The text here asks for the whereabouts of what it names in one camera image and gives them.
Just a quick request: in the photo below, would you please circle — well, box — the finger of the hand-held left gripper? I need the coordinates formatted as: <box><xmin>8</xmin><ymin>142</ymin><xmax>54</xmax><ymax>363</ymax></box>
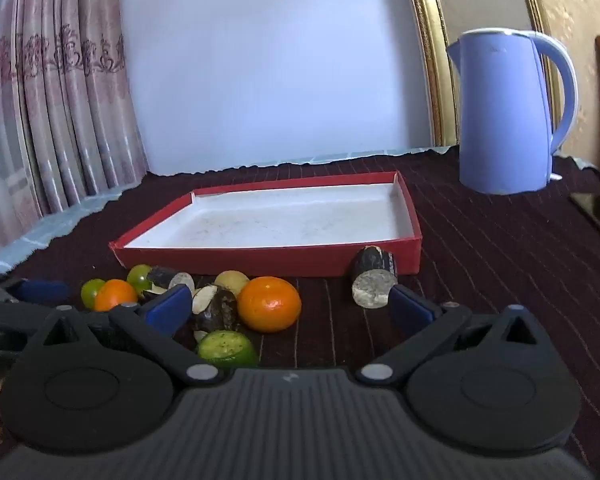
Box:
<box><xmin>1</xmin><ymin>278</ymin><xmax>71</xmax><ymax>306</ymax></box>

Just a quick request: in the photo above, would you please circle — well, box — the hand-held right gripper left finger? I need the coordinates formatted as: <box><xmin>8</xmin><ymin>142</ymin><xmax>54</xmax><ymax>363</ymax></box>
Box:
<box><xmin>27</xmin><ymin>284</ymin><xmax>226</xmax><ymax>386</ymax></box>

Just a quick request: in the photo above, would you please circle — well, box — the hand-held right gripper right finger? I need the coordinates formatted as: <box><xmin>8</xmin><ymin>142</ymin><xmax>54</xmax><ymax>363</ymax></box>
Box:
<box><xmin>355</xmin><ymin>284</ymin><xmax>553</xmax><ymax>386</ymax></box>

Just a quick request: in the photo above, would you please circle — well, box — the short dark sugar cane piece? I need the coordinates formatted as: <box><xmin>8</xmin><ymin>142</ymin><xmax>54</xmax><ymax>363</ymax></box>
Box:
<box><xmin>141</xmin><ymin>266</ymin><xmax>196</xmax><ymax>301</ymax></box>

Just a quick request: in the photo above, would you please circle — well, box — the green tomato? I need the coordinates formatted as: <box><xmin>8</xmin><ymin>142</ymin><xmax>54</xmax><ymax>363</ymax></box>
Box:
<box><xmin>126</xmin><ymin>264</ymin><xmax>153</xmax><ymax>293</ymax></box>
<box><xmin>80</xmin><ymin>278</ymin><xmax>107</xmax><ymax>310</ymax></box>

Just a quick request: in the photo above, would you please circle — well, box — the thick sugar cane cylinder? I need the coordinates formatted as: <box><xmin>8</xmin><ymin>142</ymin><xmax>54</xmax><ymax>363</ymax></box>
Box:
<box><xmin>350</xmin><ymin>244</ymin><xmax>399</xmax><ymax>309</ymax></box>

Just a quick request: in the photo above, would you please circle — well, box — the small mandarin orange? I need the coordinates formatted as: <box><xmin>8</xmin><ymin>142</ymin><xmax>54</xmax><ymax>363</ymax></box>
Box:
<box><xmin>94</xmin><ymin>279</ymin><xmax>139</xmax><ymax>312</ymax></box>

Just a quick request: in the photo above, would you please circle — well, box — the yellow longan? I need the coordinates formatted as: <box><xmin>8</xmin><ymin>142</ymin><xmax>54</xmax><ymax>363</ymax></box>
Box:
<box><xmin>214</xmin><ymin>270</ymin><xmax>251</xmax><ymax>297</ymax></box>

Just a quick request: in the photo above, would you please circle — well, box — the green cucumber piece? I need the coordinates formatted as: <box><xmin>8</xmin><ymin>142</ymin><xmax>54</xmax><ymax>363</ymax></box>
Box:
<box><xmin>196</xmin><ymin>330</ymin><xmax>259</xmax><ymax>368</ymax></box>

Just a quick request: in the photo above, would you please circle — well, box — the large mandarin orange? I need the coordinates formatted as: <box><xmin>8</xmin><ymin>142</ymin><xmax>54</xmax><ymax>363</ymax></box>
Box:
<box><xmin>236</xmin><ymin>276</ymin><xmax>302</xmax><ymax>333</ymax></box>

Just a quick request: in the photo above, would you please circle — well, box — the red cardboard box tray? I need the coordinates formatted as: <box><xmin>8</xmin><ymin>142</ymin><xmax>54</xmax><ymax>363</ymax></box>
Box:
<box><xmin>109</xmin><ymin>171</ymin><xmax>424</xmax><ymax>277</ymax></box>

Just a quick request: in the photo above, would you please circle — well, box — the light blue checked cloth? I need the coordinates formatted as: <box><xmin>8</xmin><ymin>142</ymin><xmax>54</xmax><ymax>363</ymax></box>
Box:
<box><xmin>0</xmin><ymin>144</ymin><xmax>600</xmax><ymax>276</ymax></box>

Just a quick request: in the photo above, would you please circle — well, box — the dark striped tablecloth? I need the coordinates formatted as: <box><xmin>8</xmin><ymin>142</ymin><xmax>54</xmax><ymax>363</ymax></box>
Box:
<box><xmin>0</xmin><ymin>147</ymin><xmax>600</xmax><ymax>480</ymax></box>

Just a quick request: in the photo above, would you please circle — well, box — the blue electric kettle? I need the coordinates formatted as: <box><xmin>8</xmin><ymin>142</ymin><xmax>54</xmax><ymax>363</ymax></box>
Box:
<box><xmin>446</xmin><ymin>29</ymin><xmax>579</xmax><ymax>196</ymax></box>

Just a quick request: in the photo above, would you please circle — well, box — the gold wall moulding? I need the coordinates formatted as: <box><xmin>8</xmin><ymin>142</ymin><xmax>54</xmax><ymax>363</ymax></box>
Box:
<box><xmin>512</xmin><ymin>0</ymin><xmax>567</xmax><ymax>121</ymax></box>
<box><xmin>400</xmin><ymin>0</ymin><xmax>457</xmax><ymax>148</ymax></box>

